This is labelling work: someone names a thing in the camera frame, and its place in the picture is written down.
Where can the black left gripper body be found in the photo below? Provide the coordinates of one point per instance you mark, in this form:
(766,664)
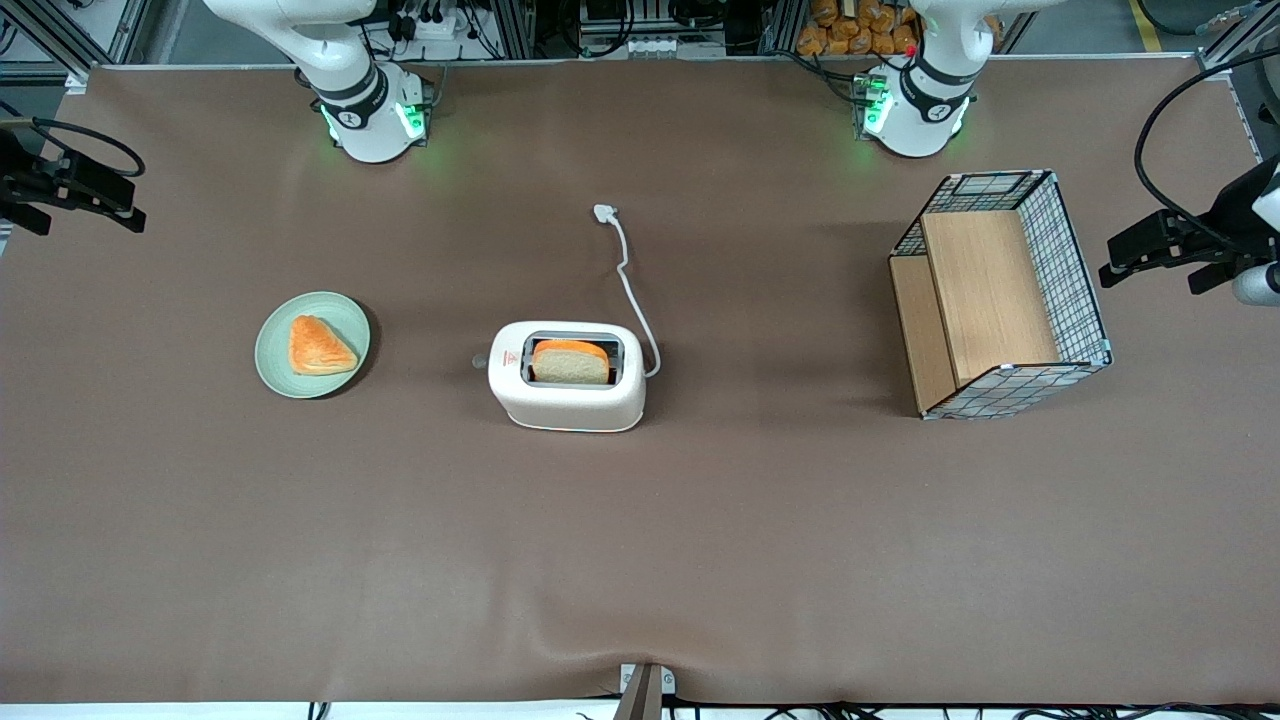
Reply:
(1226,229)

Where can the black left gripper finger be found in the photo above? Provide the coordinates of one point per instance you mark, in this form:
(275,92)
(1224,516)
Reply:
(1160,240)
(1220,275)

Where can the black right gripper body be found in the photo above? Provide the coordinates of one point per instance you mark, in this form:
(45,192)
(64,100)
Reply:
(22,179)

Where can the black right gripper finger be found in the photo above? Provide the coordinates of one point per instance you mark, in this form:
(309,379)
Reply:
(100,192)
(22,217)

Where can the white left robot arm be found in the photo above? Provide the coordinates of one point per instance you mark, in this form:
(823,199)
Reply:
(925,100)

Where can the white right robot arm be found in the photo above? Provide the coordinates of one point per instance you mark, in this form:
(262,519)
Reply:
(350,90)

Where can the white toaster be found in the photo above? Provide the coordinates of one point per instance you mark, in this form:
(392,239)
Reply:
(565,405)

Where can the light wooden shelf insert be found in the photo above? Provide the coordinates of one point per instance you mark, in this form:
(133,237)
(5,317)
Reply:
(985,290)

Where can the pale green round plate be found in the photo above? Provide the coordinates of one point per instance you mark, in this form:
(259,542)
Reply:
(275,355)

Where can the orange triangular pastry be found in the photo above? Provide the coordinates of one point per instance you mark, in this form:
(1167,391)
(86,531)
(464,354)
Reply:
(318,347)

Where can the white power strip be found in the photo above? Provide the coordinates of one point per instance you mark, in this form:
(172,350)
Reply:
(435,22)

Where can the bag of brown bread rolls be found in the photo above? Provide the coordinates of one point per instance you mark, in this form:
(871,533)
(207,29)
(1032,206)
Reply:
(850,25)

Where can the bread slice with orange crust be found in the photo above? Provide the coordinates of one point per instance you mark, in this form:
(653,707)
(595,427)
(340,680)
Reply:
(570,365)

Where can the brown table mat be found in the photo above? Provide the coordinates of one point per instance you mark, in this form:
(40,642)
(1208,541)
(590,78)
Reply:
(640,540)

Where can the aluminium frame profile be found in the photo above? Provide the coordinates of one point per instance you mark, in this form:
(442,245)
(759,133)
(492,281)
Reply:
(45,35)
(1235,35)

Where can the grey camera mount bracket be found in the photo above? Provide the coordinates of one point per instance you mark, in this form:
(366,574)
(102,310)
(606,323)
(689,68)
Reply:
(645,685)

